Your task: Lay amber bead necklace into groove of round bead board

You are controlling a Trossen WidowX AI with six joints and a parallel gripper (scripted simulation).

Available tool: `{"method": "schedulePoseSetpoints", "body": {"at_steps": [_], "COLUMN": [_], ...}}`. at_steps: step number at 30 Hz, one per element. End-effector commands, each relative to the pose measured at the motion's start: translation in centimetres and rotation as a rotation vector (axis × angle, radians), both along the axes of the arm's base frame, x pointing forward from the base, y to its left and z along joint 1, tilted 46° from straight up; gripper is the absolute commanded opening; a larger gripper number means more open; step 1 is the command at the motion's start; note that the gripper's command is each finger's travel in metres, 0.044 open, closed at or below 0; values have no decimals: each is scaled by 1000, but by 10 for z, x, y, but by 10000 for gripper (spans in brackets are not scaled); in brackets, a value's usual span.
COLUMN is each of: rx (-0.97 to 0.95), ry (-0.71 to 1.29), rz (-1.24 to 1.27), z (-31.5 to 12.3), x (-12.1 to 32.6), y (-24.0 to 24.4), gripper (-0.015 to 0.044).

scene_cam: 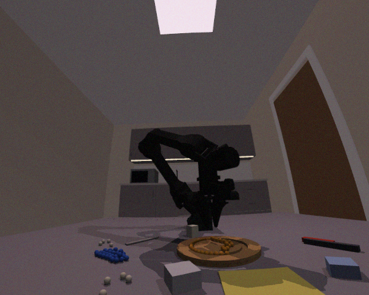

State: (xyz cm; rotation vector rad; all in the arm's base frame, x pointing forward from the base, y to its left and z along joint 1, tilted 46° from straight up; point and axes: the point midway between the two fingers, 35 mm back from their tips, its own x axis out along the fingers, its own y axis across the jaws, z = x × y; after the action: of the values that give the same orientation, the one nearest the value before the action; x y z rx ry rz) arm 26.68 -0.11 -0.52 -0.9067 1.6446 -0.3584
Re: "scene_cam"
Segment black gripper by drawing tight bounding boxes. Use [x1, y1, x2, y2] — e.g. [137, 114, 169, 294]
[177, 172, 240, 228]

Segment brown round bead board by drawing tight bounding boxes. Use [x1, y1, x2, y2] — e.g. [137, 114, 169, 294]
[177, 236, 261, 268]

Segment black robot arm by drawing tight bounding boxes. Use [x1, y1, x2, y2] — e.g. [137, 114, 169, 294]
[138, 128, 240, 216]

